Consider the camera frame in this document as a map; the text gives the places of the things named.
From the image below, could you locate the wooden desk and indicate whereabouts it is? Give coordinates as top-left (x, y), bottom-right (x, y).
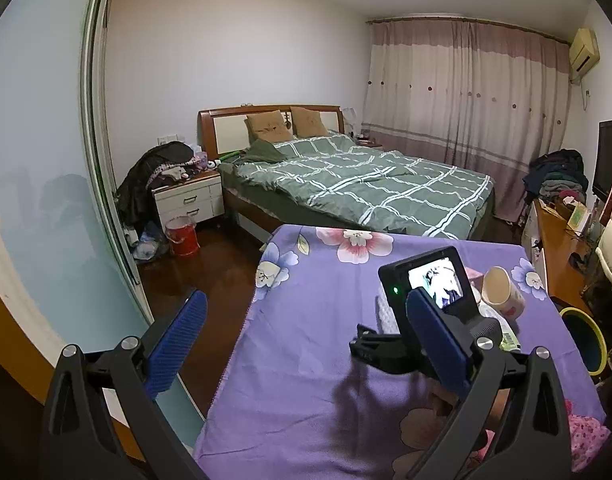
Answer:
top-left (528, 199), bottom-right (601, 311)

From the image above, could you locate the heap of folded clothes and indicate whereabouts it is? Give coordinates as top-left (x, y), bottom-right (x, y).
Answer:
top-left (523, 149), bottom-right (589, 206)

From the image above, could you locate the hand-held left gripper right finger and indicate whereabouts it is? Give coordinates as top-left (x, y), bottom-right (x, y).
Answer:
top-left (405, 289), bottom-right (574, 480)

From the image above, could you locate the pink cardboard box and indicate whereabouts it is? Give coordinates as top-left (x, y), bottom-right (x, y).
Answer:
top-left (464, 267), bottom-right (486, 306)

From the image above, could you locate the green plaid duvet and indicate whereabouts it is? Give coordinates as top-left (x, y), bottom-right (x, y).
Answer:
top-left (218, 132), bottom-right (491, 240)

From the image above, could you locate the dark green garment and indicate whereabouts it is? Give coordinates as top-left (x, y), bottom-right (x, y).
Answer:
top-left (233, 139), bottom-right (287, 163)

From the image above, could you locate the pink beige curtain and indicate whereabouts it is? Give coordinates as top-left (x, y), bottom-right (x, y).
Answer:
top-left (361, 17), bottom-right (571, 221)

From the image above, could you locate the white foam fruit net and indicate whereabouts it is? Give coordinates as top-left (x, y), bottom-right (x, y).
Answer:
top-left (375, 294), bottom-right (403, 335)

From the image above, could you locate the purple floral tablecloth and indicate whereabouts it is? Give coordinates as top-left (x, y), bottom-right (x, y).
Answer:
top-left (193, 224), bottom-right (609, 480)

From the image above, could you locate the brown pillow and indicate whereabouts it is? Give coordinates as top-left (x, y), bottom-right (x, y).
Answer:
top-left (244, 110), bottom-right (293, 143)
top-left (290, 106), bottom-right (330, 138)

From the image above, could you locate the person's right forearm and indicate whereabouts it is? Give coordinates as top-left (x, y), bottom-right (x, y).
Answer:
top-left (566, 400), bottom-right (611, 472)

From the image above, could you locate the frosted glass sliding door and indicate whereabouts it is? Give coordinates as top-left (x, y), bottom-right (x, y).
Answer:
top-left (0, 0), bottom-right (154, 376)

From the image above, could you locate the green paper box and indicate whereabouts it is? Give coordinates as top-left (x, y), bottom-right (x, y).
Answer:
top-left (568, 204), bottom-right (589, 233)

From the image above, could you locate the black television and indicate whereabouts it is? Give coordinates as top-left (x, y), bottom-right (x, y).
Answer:
top-left (592, 119), bottom-right (612, 203)

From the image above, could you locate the white bottle green label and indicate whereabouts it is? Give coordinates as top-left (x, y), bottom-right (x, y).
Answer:
top-left (478, 305), bottom-right (521, 353)

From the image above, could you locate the beige air conditioner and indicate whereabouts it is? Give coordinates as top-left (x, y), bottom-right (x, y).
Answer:
top-left (570, 27), bottom-right (600, 83)

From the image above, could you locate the white nightstand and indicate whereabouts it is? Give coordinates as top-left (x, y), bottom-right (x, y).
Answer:
top-left (152, 169), bottom-right (225, 226)

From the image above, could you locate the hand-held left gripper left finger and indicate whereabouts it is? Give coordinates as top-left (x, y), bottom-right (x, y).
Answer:
top-left (38, 289), bottom-right (209, 480)

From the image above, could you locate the white paper cup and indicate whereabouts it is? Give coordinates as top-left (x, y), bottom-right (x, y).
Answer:
top-left (480, 266), bottom-right (527, 318)

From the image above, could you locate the wooden bed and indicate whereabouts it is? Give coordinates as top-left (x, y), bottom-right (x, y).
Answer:
top-left (197, 105), bottom-right (496, 241)

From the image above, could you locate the plastic bags heap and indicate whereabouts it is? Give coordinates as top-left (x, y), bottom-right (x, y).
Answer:
top-left (131, 230), bottom-right (169, 261)

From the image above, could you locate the black bin yellow rim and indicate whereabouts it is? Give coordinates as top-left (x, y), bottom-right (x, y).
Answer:
top-left (558, 307), bottom-right (609, 376)

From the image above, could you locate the red bucket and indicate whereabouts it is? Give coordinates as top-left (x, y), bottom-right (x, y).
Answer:
top-left (164, 216), bottom-right (201, 257)

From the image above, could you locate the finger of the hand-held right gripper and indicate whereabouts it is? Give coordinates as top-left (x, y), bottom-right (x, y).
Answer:
top-left (356, 324), bottom-right (417, 348)
top-left (349, 341), bottom-right (429, 376)

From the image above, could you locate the dark clothes pile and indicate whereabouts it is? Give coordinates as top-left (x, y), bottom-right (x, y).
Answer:
top-left (116, 141), bottom-right (197, 226)

